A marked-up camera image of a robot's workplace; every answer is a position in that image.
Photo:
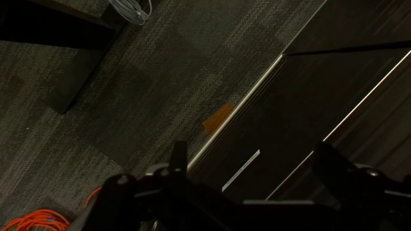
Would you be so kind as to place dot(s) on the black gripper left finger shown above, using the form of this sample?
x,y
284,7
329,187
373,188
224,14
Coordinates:
x,y
124,201

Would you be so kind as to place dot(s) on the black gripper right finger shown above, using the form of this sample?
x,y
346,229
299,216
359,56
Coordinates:
x,y
364,201

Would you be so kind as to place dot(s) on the black deep drawer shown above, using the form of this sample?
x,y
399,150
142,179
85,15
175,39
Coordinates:
x,y
278,120

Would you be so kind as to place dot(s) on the dark workbench drawer cabinet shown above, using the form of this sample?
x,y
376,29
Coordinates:
x,y
342,26

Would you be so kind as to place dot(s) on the orange floor tape patch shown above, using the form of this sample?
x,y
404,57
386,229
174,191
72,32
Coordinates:
x,y
219,118

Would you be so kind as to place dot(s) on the dark metal stand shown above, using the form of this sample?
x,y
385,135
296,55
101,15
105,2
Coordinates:
x,y
56,17

